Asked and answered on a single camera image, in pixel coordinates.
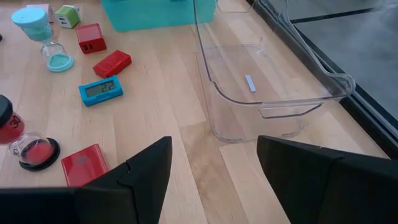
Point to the glossy red charger block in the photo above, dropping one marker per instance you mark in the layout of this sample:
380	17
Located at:
82	166

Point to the red sand hourglass black caps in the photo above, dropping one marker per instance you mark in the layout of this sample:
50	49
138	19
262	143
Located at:
12	127

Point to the light blue sand hourglass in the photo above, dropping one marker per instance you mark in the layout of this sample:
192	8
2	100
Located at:
34	25

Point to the green white USB charger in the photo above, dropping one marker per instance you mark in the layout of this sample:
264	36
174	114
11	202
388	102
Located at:
66	17

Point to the small white label sticker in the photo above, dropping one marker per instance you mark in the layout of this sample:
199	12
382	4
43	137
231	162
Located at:
250	83

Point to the red cube USB charger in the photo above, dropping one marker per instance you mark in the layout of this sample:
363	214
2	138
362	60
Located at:
90	37

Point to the red rectangular box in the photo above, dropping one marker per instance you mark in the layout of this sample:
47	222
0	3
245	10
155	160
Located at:
112	63

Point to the blue digital clock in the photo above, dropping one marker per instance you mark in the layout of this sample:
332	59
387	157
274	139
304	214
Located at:
99	90

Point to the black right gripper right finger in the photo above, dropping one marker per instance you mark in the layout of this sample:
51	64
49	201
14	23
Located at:
311	186

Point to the teal translucent plastic bin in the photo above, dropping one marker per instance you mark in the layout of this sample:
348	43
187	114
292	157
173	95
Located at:
149	15

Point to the clear plastic bin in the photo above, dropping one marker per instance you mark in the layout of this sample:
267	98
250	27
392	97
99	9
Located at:
236	124

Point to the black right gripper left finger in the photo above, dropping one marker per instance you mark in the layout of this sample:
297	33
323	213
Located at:
124	199

